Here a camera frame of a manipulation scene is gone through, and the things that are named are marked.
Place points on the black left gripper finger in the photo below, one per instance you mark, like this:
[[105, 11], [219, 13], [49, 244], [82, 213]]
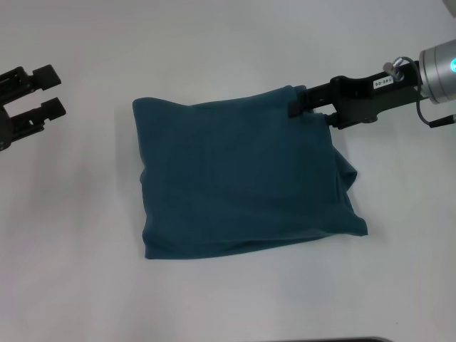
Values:
[[46, 76], [48, 111]]

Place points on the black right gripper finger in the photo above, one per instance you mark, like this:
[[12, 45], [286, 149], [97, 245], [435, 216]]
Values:
[[327, 117], [310, 99]]

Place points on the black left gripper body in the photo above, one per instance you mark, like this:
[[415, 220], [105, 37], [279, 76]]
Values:
[[16, 114]]

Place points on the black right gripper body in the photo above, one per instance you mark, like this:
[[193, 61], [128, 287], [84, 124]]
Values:
[[370, 98]]

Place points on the teal T-shirt with pink print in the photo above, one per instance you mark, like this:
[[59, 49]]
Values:
[[242, 171]]

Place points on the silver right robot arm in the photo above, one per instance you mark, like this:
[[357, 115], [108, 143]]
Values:
[[440, 75]]

